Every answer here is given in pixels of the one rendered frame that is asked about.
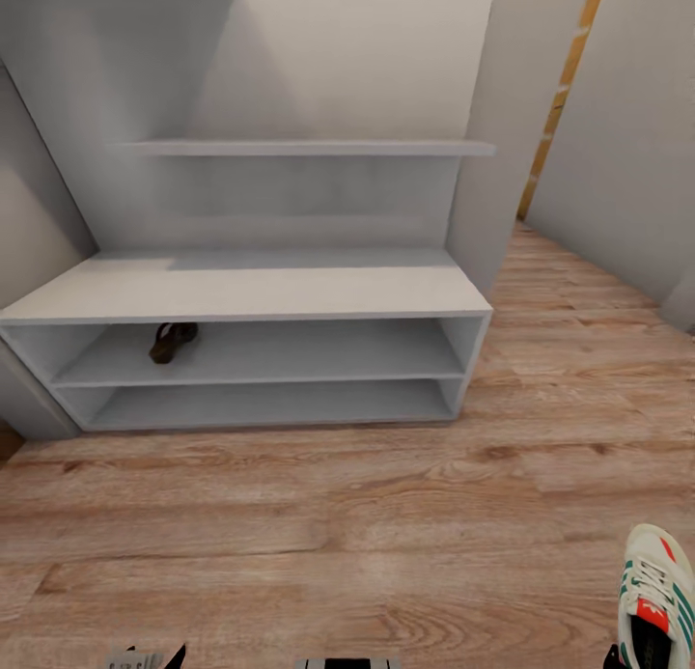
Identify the sandal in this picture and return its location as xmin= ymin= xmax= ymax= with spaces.
xmin=150 ymin=322 xmax=198 ymax=365

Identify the gym shoe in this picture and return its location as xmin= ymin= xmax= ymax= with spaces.
xmin=618 ymin=523 xmax=695 ymax=669

